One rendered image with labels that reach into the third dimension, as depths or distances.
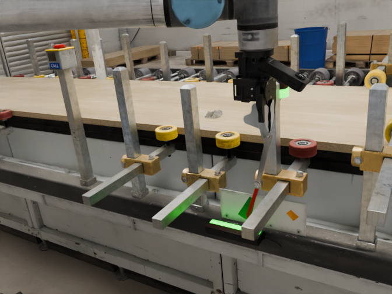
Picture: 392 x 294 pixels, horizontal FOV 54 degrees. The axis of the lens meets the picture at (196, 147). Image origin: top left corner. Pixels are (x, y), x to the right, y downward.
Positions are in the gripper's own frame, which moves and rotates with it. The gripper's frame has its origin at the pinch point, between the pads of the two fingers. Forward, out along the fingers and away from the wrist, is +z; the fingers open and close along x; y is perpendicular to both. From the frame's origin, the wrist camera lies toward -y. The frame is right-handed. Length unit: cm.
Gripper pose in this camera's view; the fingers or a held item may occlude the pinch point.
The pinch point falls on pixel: (268, 132)
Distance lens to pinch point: 95.2
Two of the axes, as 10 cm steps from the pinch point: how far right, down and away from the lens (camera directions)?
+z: 0.8, 9.3, 3.7
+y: -8.6, -1.2, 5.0
